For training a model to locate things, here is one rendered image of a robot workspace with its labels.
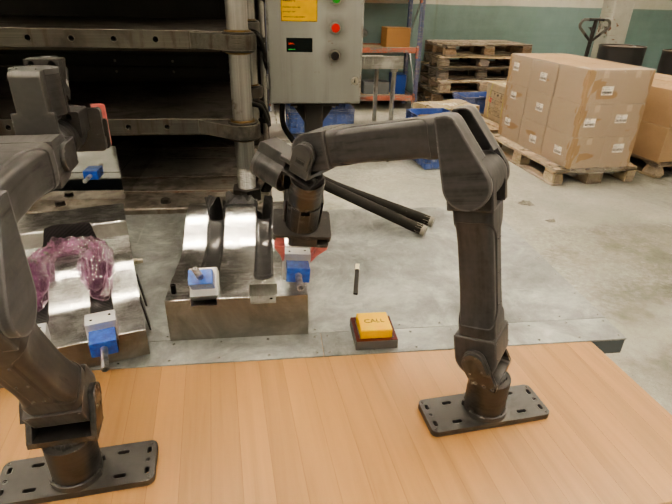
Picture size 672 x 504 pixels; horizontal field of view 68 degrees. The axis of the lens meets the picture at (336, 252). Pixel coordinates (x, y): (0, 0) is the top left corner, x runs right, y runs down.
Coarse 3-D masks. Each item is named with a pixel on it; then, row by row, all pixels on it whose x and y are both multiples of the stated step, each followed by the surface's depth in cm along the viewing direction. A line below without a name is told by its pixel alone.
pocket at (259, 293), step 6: (252, 288) 97; (258, 288) 97; (264, 288) 97; (270, 288) 97; (276, 288) 98; (252, 294) 98; (258, 294) 98; (264, 294) 98; (270, 294) 98; (252, 300) 96; (258, 300) 96; (264, 300) 96; (270, 300) 97
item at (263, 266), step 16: (208, 208) 117; (224, 208) 118; (256, 208) 118; (272, 208) 118; (208, 224) 114; (224, 224) 115; (256, 224) 115; (272, 224) 116; (208, 240) 112; (256, 240) 113; (272, 240) 113; (208, 256) 109; (256, 256) 108; (272, 256) 108; (256, 272) 102; (272, 272) 102
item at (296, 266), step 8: (288, 248) 97; (296, 248) 97; (304, 248) 98; (288, 256) 94; (296, 256) 94; (304, 256) 95; (288, 264) 92; (296, 264) 93; (304, 264) 93; (288, 272) 91; (296, 272) 91; (304, 272) 91; (288, 280) 92; (296, 280) 89; (304, 280) 92
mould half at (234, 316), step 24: (192, 216) 116; (240, 216) 117; (192, 240) 112; (240, 240) 113; (192, 264) 104; (240, 264) 104; (240, 288) 95; (288, 288) 95; (168, 312) 92; (192, 312) 92; (216, 312) 93; (240, 312) 94; (264, 312) 94; (288, 312) 95; (192, 336) 95; (216, 336) 96; (240, 336) 96
